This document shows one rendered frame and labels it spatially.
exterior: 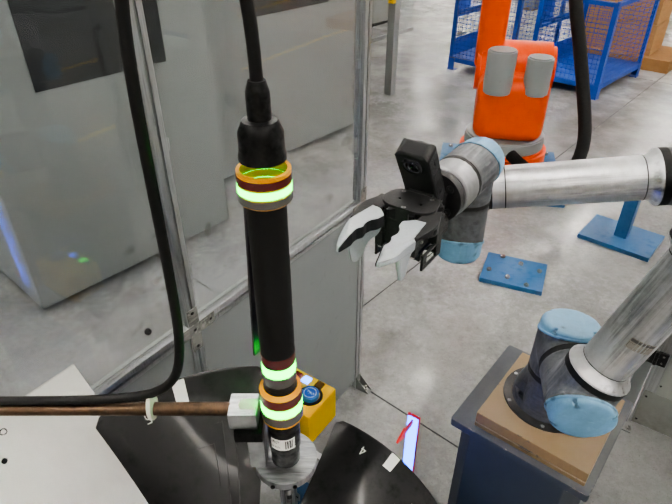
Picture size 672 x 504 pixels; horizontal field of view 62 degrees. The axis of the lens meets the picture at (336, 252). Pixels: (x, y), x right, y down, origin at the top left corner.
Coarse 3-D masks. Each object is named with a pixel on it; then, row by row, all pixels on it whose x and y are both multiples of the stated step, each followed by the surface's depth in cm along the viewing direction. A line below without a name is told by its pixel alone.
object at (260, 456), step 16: (256, 400) 58; (240, 416) 57; (256, 416) 57; (240, 432) 58; (256, 432) 58; (256, 448) 60; (304, 448) 64; (256, 464) 61; (272, 464) 62; (304, 464) 62; (272, 480) 60; (288, 480) 60; (304, 480) 61
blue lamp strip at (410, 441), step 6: (408, 420) 103; (414, 420) 102; (414, 426) 102; (408, 432) 104; (414, 432) 103; (408, 438) 105; (414, 438) 104; (408, 444) 106; (414, 444) 105; (408, 450) 107; (414, 450) 106; (408, 456) 108; (408, 462) 109
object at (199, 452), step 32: (192, 384) 75; (224, 384) 76; (256, 384) 77; (128, 416) 73; (160, 416) 74; (192, 416) 74; (224, 416) 75; (128, 448) 73; (160, 448) 73; (192, 448) 73; (224, 448) 74; (160, 480) 73; (192, 480) 73; (224, 480) 73; (256, 480) 74
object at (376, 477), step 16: (336, 432) 96; (352, 432) 96; (336, 448) 94; (352, 448) 94; (384, 448) 96; (320, 464) 92; (336, 464) 92; (352, 464) 92; (368, 464) 93; (400, 464) 94; (320, 480) 90; (336, 480) 90; (352, 480) 90; (368, 480) 91; (384, 480) 91; (400, 480) 92; (416, 480) 93; (304, 496) 88; (320, 496) 88; (336, 496) 88; (352, 496) 88; (368, 496) 88; (384, 496) 89; (400, 496) 90; (416, 496) 91; (432, 496) 93
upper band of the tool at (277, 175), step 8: (240, 168) 44; (248, 168) 45; (264, 168) 45; (272, 168) 45; (280, 168) 45; (288, 168) 43; (240, 176) 42; (248, 176) 45; (256, 176) 46; (272, 176) 46; (280, 176) 42; (256, 192) 42; (264, 192) 42; (272, 192) 42; (248, 200) 43
